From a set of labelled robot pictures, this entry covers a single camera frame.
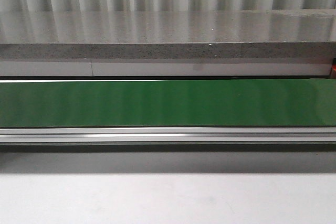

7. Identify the grey stone counter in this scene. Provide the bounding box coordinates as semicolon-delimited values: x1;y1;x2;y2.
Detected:
1;9;335;79

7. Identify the green conveyor belt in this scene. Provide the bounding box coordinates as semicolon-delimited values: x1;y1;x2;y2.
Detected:
1;79;335;152

